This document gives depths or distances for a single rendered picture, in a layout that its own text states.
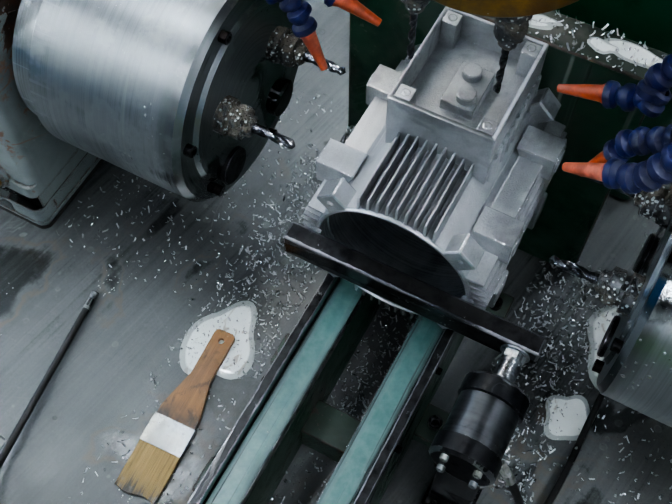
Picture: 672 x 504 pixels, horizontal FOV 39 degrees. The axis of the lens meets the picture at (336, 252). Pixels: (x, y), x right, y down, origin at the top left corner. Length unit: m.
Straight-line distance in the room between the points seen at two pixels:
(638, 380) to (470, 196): 0.21
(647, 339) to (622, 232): 0.42
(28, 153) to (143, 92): 0.26
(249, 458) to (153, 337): 0.25
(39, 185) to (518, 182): 0.55
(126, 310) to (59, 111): 0.28
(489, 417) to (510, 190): 0.21
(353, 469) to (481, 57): 0.40
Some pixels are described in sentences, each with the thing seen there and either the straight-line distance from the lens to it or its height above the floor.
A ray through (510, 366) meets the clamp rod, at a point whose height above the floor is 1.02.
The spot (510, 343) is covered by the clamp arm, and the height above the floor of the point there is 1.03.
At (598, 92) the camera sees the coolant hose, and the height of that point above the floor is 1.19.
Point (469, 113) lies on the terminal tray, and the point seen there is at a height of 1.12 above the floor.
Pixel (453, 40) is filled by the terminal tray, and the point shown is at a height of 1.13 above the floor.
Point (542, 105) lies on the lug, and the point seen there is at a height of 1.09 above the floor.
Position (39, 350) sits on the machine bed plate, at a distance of 1.12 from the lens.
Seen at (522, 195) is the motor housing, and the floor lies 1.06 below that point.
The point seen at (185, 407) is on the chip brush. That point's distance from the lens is 1.05.
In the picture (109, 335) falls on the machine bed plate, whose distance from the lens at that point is 1.10.
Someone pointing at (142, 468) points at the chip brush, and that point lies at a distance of 1.03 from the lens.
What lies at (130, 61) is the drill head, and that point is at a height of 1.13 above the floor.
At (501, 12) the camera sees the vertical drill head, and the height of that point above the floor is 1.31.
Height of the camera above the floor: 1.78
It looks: 61 degrees down
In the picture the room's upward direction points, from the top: straight up
